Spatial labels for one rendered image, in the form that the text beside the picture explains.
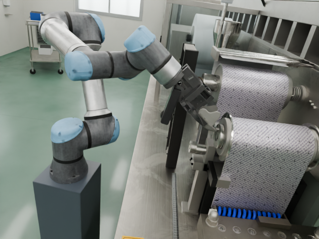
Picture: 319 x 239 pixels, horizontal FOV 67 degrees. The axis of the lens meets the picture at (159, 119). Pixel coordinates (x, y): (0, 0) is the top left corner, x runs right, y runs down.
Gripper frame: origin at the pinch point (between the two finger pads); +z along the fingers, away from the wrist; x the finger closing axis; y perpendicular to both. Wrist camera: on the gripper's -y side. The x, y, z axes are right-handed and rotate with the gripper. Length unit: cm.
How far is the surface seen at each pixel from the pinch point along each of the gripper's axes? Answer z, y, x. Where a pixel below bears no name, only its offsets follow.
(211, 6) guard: -14, 30, 94
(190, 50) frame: -16.7, 8.6, 25.5
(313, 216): 46.0, 6.0, -5.9
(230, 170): 10.8, -2.4, -7.7
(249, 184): 19.1, -1.4, -7.7
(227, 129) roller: 0.6, 4.4, -5.0
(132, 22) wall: -53, -82, 549
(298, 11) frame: 6, 51, 48
